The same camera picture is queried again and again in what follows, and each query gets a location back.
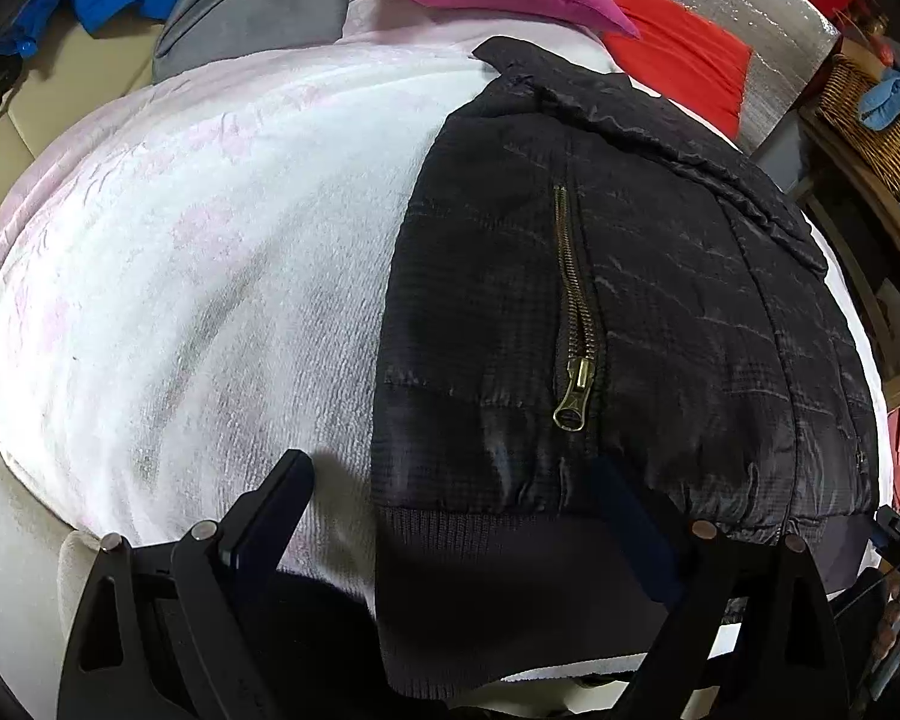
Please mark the grey garment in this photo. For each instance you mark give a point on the grey garment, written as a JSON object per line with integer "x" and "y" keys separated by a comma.
{"x": 255, "y": 7}

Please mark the light blue cloth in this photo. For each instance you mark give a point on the light blue cloth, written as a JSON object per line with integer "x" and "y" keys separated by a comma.
{"x": 896, "y": 97}

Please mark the beige sofa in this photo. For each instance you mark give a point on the beige sofa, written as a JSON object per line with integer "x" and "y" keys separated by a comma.
{"x": 67, "y": 67}

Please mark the black quilted jacket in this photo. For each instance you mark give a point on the black quilted jacket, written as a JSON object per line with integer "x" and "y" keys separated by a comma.
{"x": 682, "y": 277}

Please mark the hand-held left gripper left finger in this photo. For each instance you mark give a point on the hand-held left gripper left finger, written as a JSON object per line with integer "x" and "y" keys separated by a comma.
{"x": 262, "y": 532}

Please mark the white bed blanket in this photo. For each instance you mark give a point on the white bed blanket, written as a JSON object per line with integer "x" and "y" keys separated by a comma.
{"x": 195, "y": 240}

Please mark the wooden bench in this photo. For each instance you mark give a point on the wooden bench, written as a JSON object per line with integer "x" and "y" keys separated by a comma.
{"x": 870, "y": 195}

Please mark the wicker basket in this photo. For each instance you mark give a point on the wicker basket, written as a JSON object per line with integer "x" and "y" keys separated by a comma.
{"x": 855, "y": 112}

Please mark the red pillow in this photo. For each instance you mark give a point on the red pillow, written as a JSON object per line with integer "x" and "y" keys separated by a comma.
{"x": 675, "y": 52}

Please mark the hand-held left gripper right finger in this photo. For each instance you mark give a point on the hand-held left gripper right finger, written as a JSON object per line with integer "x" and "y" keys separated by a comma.
{"x": 637, "y": 532}

